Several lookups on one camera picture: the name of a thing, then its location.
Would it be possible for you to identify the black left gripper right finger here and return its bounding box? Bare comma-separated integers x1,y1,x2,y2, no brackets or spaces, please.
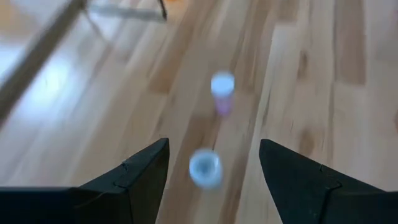
259,138,398,224

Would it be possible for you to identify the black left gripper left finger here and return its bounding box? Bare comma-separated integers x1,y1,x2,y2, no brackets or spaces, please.
0,138,170,224

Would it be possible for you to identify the clear plastic cup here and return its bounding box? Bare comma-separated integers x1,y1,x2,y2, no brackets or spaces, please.
188,148,223,190

